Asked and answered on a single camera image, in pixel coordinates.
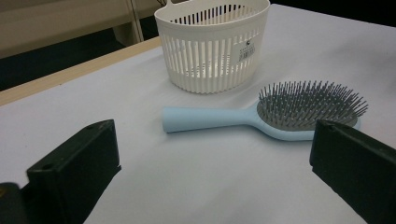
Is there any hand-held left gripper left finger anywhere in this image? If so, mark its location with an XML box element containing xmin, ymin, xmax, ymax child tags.
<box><xmin>26</xmin><ymin>119</ymin><xmax>122</xmax><ymax>224</ymax></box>

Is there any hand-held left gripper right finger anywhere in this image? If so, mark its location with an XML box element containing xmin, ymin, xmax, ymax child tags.
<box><xmin>309</xmin><ymin>119</ymin><xmax>396</xmax><ymax>224</ymax></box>

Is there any light blue hairbrush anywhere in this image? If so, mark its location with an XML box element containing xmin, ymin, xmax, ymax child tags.
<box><xmin>161</xmin><ymin>79</ymin><xmax>369</xmax><ymax>143</ymax></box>

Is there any white slotted plastic basket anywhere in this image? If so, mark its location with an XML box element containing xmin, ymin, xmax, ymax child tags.
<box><xmin>153</xmin><ymin>0</ymin><xmax>271</xmax><ymax>95</ymax></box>

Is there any white table mat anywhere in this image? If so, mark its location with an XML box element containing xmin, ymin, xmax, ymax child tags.
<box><xmin>0</xmin><ymin>3</ymin><xmax>396</xmax><ymax>224</ymax></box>

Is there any beige desk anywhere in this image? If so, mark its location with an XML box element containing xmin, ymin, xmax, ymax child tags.
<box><xmin>0</xmin><ymin>0</ymin><xmax>166</xmax><ymax>60</ymax></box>

